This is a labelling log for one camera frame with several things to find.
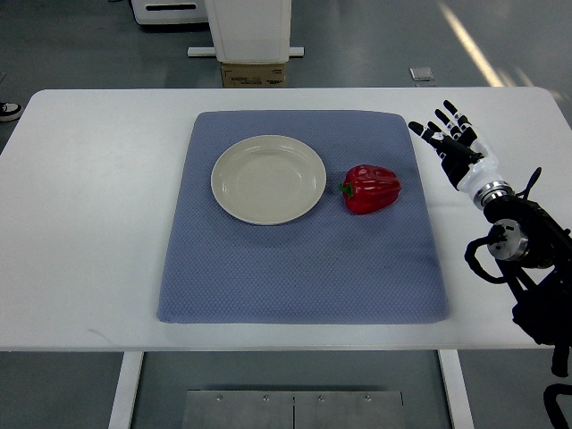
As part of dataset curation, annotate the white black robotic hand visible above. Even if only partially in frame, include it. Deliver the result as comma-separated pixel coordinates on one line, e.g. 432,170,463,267
408,100,514,210

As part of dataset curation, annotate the red bell pepper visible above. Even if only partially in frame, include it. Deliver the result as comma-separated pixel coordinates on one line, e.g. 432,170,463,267
338,164,401,215

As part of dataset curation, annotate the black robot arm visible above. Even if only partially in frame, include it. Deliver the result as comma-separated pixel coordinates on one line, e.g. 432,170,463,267
465,168,571,378

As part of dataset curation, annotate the grey floor outlet plate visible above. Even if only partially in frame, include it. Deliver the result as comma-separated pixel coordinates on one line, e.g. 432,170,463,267
409,66,434,82

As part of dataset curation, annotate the cream round plate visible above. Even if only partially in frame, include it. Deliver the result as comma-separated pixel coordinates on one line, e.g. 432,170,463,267
211,135,326,225

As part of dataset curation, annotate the blue textured mat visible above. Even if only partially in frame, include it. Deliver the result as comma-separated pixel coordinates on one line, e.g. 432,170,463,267
157,110,449,324

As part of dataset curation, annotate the white right table leg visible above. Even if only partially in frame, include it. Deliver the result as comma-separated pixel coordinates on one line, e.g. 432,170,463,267
438,349,475,429

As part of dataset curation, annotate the white table leg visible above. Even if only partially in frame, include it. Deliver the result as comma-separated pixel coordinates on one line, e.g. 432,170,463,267
438,349,475,429
108,351,144,429

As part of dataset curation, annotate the cardboard box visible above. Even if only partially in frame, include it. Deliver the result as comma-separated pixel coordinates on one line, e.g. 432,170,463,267
220,63,286,88

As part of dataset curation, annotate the white machine with slot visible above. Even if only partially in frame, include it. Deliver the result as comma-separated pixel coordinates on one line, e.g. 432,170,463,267
130,0,208,25

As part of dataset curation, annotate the white left table leg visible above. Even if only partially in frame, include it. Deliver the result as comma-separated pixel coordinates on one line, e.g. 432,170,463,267
108,351,144,429

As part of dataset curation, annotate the black white sneaker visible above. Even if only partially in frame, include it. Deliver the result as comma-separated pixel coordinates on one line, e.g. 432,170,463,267
0,102,23,122

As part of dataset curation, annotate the white pedestal column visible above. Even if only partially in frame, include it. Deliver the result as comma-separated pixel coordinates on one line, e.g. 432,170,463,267
187,0,305,63

